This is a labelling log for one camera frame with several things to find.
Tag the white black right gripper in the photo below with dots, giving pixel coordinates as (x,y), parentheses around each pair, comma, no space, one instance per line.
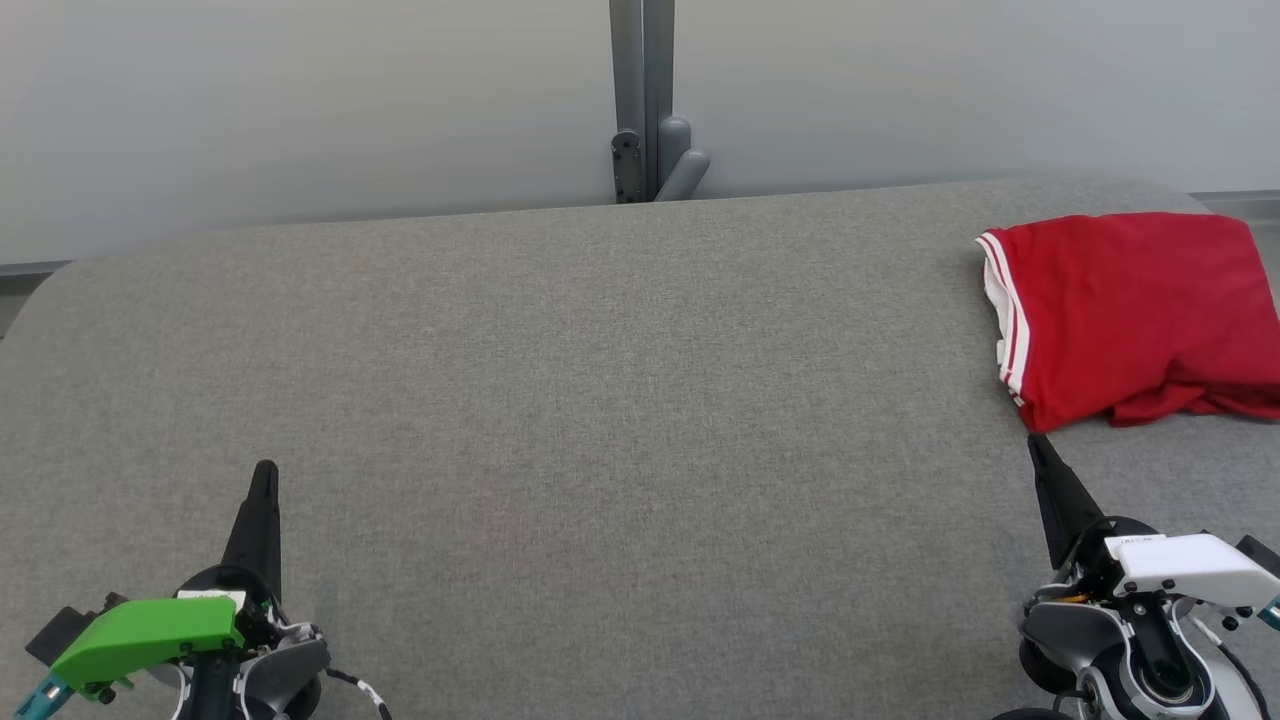
(1190,570)

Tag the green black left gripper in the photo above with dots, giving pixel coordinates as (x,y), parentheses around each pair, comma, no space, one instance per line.
(150,630)

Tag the red Bulls jersey white sleeves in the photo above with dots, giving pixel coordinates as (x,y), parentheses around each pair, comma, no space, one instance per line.
(1130,300)

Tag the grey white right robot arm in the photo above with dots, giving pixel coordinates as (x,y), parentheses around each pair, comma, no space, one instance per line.
(1100,650)

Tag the grey fabric sofa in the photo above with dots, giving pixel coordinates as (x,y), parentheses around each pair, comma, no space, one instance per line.
(600,450)

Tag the grey rounded tube foot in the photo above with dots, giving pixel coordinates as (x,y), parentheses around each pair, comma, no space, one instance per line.
(680,160)

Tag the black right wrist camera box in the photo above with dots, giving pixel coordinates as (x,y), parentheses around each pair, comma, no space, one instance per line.
(1262,555)

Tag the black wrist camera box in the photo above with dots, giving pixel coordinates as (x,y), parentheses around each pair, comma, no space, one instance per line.
(55,630)
(1262,555)

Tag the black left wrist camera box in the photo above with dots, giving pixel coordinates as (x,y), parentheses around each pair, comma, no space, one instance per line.
(55,630)

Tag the teal right camera connector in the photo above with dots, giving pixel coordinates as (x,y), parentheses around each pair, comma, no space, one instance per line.
(1271,613)

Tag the teal camera connector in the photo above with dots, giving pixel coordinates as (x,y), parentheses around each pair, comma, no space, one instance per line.
(1271,613)
(35,700)

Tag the teal left camera connector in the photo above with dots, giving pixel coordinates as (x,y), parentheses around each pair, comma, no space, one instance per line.
(35,700)

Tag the dark grey post bracket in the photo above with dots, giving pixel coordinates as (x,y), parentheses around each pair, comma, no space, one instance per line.
(627,168)

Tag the grey metal post bracket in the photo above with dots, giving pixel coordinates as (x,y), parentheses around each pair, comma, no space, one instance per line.
(642,70)

